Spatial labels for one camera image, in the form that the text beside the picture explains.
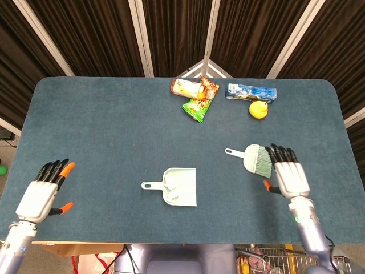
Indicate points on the mint green plastic dustpan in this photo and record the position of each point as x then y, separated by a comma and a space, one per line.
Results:
185, 185

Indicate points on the brown cardboard box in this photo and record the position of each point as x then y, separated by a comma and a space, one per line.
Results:
71, 249

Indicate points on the left blue grey robot arm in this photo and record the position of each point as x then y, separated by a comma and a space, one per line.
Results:
17, 251

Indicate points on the green snack bag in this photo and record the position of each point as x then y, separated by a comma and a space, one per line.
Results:
196, 109

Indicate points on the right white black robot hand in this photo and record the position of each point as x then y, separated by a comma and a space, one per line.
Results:
292, 179

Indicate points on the mint green hand broom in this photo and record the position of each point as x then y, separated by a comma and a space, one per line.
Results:
252, 157

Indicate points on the white tissue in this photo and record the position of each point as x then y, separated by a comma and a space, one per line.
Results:
171, 194

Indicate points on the blue table cloth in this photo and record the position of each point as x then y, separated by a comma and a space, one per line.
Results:
85, 128

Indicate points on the yellow pear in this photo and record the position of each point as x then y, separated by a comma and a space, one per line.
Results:
256, 111

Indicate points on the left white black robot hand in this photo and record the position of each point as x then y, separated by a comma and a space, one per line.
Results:
37, 199

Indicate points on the green ball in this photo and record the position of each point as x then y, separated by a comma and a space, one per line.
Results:
2, 170

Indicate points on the dark brown pleated curtain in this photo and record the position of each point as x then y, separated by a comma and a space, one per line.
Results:
22, 71
336, 57
251, 34
94, 37
176, 34

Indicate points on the blue cookie package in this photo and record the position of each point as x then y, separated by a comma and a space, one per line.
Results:
251, 91

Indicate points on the red white plastic bag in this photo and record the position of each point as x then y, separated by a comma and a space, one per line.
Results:
91, 265

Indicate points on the white partition frame post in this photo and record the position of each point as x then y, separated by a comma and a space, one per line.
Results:
212, 28
8, 125
296, 37
47, 37
356, 117
137, 37

